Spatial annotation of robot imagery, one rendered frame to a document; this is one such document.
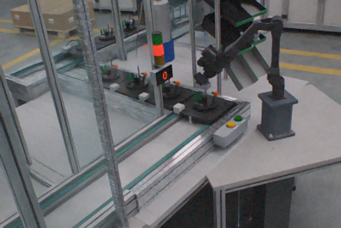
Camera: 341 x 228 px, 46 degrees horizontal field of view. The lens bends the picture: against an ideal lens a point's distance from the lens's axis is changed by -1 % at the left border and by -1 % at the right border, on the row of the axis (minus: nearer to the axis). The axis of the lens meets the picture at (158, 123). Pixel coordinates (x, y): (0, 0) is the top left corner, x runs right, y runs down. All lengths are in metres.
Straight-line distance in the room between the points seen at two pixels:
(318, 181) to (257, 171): 1.40
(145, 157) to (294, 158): 0.69
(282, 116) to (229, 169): 0.39
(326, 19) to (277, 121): 4.05
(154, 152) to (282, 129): 0.64
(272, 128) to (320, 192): 1.18
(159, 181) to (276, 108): 0.68
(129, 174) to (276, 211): 0.95
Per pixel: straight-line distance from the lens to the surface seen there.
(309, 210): 2.99
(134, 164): 1.87
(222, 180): 1.83
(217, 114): 2.08
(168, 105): 2.20
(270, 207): 2.36
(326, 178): 3.29
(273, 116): 2.03
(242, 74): 2.34
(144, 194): 1.68
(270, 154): 1.99
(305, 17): 6.05
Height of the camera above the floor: 2.02
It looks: 31 degrees down
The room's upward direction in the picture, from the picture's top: 6 degrees counter-clockwise
